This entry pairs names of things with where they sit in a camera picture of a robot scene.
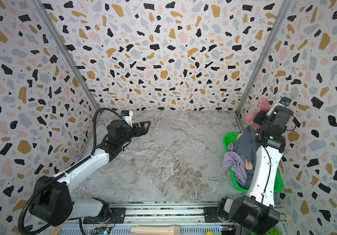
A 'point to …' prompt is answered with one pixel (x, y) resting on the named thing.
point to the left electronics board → (101, 230)
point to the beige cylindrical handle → (156, 230)
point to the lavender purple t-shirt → (236, 161)
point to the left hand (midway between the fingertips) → (144, 120)
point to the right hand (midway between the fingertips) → (265, 106)
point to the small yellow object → (209, 233)
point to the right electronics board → (228, 229)
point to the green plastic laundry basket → (231, 138)
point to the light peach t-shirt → (248, 165)
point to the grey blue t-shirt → (247, 145)
